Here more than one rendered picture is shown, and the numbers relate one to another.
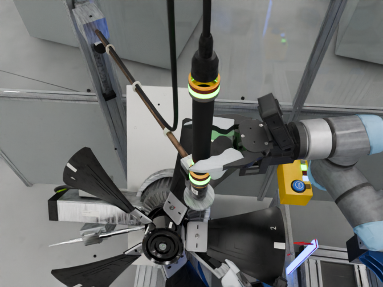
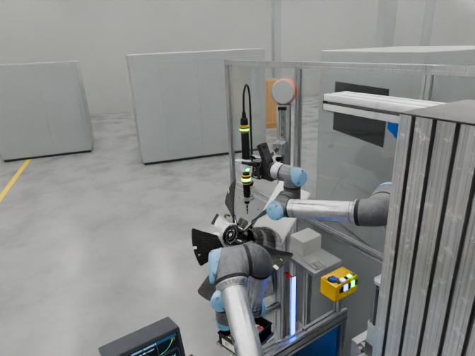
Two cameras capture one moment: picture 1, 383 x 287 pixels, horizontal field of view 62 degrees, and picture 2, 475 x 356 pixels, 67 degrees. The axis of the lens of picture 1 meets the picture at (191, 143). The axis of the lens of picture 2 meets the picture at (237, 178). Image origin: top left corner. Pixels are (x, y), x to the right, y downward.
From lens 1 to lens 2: 1.49 m
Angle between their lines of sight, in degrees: 53
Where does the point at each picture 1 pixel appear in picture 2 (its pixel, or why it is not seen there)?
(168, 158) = (275, 223)
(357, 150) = (285, 175)
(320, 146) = (273, 168)
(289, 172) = (337, 273)
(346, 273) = not seen: outside the picture
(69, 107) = not seen: hidden behind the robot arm
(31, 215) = not seen: hidden behind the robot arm
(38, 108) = (260, 205)
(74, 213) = (220, 223)
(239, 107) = (360, 248)
